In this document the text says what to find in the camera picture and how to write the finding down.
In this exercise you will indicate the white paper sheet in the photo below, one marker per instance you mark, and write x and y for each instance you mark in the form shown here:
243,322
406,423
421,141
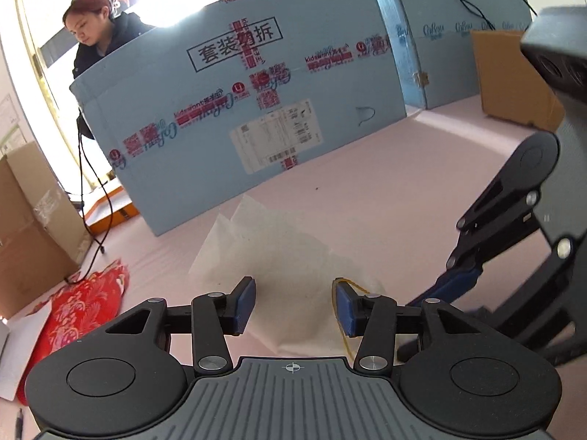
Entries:
27,330

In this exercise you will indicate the pink table cloth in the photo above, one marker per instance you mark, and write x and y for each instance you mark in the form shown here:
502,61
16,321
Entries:
412,183

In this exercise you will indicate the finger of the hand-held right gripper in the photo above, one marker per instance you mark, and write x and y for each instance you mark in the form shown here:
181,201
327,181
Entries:
550,266
458,282

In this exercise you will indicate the small brown cardboard box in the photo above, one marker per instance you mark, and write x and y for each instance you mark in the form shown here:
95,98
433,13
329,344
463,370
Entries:
504,78

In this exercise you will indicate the plain blue cardboard box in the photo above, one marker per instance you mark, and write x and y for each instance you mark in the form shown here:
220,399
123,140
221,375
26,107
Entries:
449,68

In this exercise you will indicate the red gold-patterned decoration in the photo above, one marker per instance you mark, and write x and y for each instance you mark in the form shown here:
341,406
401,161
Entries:
78,311

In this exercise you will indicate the blue cardboard box red tape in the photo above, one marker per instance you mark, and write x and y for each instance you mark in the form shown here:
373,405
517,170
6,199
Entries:
206,101

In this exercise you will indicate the orange and white box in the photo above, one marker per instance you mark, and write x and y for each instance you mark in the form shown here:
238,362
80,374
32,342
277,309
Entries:
114,211

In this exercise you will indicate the wooden frame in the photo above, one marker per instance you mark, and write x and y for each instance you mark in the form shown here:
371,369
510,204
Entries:
30,46

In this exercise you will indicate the white shopping bag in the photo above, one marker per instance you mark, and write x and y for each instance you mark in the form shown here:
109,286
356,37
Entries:
284,247

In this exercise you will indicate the white wall notice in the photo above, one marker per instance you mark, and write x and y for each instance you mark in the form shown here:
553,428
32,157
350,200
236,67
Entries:
7,119

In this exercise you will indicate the yellow rubber band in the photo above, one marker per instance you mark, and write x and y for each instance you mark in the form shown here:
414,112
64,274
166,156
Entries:
362,288

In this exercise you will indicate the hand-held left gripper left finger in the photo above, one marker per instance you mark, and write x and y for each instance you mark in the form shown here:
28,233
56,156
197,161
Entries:
245,305

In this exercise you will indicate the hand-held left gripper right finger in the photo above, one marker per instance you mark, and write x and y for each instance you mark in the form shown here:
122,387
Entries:
346,311

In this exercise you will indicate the black pen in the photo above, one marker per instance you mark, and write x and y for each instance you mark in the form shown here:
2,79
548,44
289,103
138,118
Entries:
19,421

